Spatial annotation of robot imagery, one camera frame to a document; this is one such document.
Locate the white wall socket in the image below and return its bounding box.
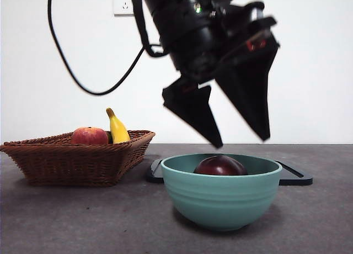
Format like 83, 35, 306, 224
114, 0, 138, 17

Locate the dark red plum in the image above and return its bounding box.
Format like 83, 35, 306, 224
193, 155, 249, 176

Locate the short black cable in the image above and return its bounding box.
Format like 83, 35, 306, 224
131, 0, 167, 57

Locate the brown wicker basket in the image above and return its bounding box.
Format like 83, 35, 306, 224
0, 130, 156, 187

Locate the long black cable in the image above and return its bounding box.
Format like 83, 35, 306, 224
47, 0, 147, 96

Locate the teal ceramic bowl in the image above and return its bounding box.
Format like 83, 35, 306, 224
161, 152, 284, 232

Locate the dark rectangular tray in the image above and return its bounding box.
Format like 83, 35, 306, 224
145, 158, 313, 186

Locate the red yellow apple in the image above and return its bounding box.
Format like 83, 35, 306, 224
71, 126, 109, 145

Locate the yellow banana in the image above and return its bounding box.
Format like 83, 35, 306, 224
106, 107, 131, 144

